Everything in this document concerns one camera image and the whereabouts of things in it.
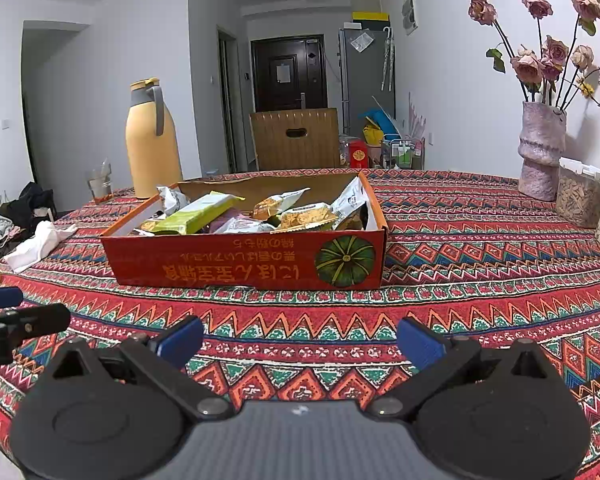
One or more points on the white cloth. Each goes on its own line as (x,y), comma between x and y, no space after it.
(35,250)

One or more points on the wooden chair back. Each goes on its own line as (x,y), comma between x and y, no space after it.
(275,152)

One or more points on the rolling utility cart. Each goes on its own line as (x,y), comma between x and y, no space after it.
(404,155)

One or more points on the white folded umbrella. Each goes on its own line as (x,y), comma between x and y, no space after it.
(388,60)

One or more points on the yellow bag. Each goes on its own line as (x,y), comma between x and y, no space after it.
(372,136)

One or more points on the white door note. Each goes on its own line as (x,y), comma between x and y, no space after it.
(284,74)

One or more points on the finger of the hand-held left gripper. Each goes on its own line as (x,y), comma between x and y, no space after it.
(0,297)
(40,317)

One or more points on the red cardboard box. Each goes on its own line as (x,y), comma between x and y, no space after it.
(205,265)

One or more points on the grey refrigerator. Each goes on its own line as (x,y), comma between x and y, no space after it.
(367,85)

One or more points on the crinkled silver snack packet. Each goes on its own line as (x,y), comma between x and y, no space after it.
(172,200)

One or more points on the paper on refrigerator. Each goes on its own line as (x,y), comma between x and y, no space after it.
(361,42)

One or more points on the pink textured vase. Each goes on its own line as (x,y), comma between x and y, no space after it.
(540,160)

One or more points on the white snack packet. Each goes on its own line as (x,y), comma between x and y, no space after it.
(350,197)
(245,226)

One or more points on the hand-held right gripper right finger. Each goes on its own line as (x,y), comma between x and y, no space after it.
(420,340)

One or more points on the yellow thermos jug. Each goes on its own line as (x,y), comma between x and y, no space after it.
(152,160)

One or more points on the black chair with clothes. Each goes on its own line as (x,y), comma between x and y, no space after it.
(20,210)

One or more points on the green snack packet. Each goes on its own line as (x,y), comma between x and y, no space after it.
(200,212)

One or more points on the yellow box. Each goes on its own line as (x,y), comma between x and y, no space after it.
(371,16)

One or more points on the cracker snack packet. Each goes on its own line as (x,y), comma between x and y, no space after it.
(270,207)
(149,226)
(305,217)

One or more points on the clear drinking glass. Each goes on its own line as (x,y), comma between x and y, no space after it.
(100,187)

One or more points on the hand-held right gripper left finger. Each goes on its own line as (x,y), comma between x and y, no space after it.
(180,337)

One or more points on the dark entrance door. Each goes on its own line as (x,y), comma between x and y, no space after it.
(265,90)

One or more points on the red gift box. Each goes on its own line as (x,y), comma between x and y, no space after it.
(358,155)

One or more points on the dried pink roses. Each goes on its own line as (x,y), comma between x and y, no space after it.
(527,67)

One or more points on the clear storage container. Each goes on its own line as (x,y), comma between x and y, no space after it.
(577,197)

